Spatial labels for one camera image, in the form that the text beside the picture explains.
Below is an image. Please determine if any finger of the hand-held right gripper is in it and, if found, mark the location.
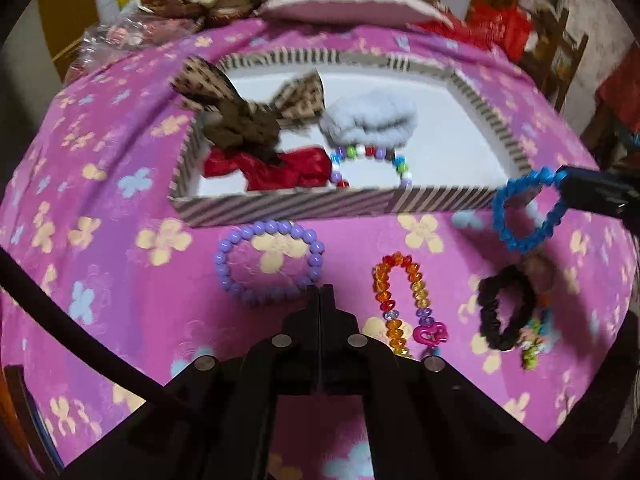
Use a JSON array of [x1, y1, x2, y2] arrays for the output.
[[562, 182, 633, 219], [555, 164, 640, 189]]

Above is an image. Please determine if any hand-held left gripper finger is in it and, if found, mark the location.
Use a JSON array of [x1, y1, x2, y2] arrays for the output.
[[65, 285, 321, 480], [320, 284, 577, 480]]

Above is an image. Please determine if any blue bead bracelet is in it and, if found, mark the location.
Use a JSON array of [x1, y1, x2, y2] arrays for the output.
[[491, 167, 569, 255]]

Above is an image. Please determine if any striped cardboard box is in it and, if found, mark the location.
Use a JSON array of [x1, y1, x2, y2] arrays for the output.
[[170, 47, 539, 229]]

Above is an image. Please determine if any multicolour bead bracelet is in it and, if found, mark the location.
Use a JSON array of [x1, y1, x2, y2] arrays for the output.
[[328, 143, 415, 190]]

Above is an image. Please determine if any red satin scrunchie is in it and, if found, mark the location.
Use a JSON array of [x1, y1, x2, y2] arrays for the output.
[[202, 145, 334, 193]]

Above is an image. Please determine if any white fluffy scrunchie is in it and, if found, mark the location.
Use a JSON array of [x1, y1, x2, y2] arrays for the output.
[[319, 91, 419, 149]]

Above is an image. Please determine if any leopard print hair bow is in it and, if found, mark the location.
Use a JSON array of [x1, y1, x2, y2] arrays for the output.
[[170, 57, 327, 167]]

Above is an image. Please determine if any wooden chair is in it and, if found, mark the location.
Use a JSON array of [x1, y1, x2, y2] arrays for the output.
[[520, 4, 591, 112]]

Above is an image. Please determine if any black scrunchie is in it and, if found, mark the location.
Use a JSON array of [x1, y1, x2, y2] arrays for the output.
[[477, 263, 537, 352]]

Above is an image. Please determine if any red printed bag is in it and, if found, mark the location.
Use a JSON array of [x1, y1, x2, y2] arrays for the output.
[[414, 2, 532, 62]]

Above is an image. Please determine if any pink floral bedsheet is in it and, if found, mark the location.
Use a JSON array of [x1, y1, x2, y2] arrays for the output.
[[0, 19, 634, 480]]

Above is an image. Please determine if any black chair back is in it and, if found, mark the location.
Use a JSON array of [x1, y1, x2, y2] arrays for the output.
[[4, 364, 63, 477]]

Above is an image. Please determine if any white pillow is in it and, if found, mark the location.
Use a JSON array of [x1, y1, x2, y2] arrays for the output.
[[259, 0, 454, 29]]

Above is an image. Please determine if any clear plastic bag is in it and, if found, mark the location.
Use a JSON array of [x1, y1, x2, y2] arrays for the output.
[[67, 9, 202, 82]]

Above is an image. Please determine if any yellow wooden door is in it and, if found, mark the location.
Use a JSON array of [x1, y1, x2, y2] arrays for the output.
[[39, 0, 102, 63]]

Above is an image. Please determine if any rainbow crystal bracelet with heart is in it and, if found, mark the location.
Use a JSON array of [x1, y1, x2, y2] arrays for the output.
[[372, 252, 451, 362]]

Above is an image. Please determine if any purple bead bracelet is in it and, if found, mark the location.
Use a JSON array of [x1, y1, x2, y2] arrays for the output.
[[213, 219, 326, 309]]

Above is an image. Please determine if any green bead bracelet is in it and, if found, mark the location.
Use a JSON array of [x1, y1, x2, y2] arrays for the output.
[[517, 304, 556, 372]]

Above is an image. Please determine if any black cable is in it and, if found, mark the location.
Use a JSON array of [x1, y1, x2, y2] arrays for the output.
[[0, 251, 168, 401]]

